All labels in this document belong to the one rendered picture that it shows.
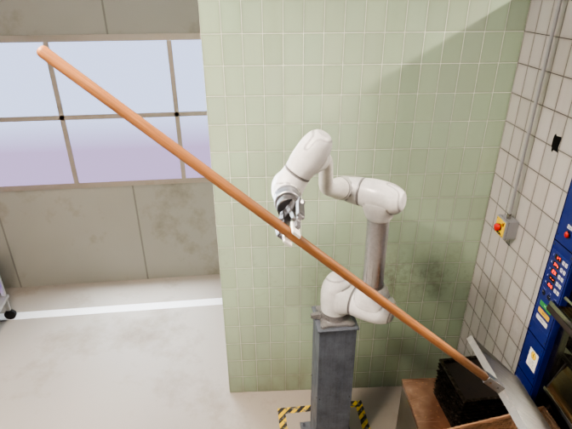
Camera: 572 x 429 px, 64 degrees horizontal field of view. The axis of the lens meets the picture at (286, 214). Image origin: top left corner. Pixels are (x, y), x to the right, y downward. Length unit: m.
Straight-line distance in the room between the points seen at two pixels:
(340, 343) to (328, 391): 0.35
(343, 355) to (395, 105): 1.36
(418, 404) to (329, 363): 0.52
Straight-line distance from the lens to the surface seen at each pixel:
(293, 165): 1.56
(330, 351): 2.58
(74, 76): 1.26
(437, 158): 2.72
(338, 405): 2.89
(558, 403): 2.51
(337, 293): 2.37
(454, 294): 3.23
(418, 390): 2.85
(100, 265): 4.83
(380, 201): 2.01
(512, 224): 2.64
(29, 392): 3.99
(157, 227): 4.51
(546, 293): 2.45
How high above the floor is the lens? 2.61
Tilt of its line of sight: 26 degrees down
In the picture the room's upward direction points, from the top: straight up
